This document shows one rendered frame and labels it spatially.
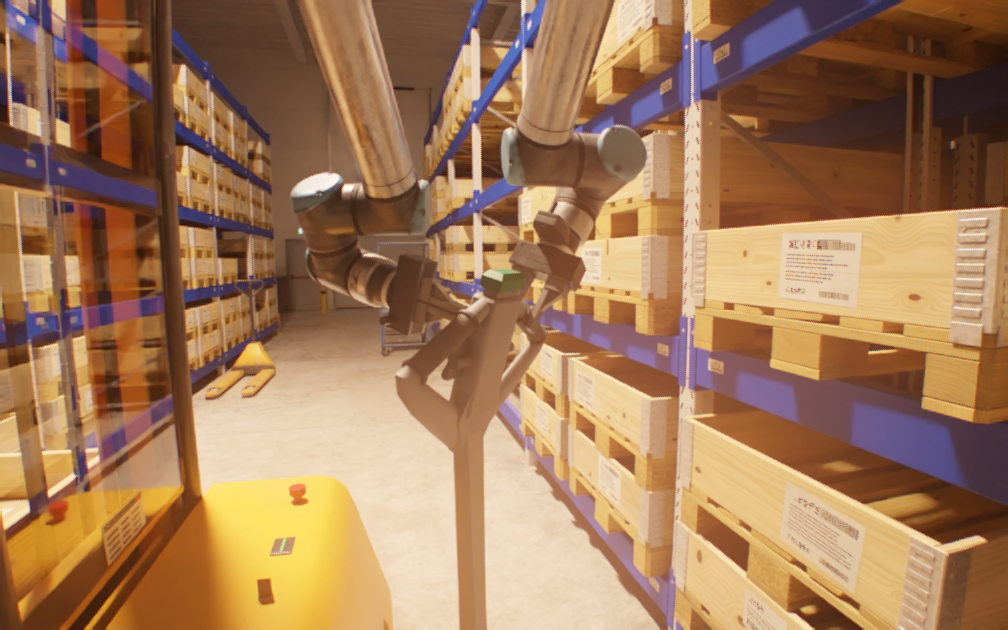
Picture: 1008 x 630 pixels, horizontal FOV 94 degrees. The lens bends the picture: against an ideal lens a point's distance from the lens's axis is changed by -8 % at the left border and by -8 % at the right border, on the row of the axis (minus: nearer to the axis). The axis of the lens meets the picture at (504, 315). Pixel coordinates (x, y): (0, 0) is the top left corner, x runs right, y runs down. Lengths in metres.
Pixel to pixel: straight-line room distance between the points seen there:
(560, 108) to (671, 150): 1.13
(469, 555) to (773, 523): 0.77
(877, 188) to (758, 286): 1.18
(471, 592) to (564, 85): 0.84
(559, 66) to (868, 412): 0.92
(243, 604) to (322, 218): 0.65
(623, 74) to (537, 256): 1.36
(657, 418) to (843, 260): 0.91
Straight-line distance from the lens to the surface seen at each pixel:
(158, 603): 1.08
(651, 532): 2.03
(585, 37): 0.73
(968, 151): 2.66
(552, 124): 0.79
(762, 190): 2.07
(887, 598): 1.26
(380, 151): 0.79
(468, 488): 0.92
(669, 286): 1.83
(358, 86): 0.74
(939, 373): 1.10
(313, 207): 0.90
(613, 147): 0.87
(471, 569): 0.99
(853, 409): 1.29
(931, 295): 1.10
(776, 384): 1.44
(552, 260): 0.93
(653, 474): 1.94
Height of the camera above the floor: 1.44
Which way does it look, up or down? 6 degrees down
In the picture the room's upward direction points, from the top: 1 degrees counter-clockwise
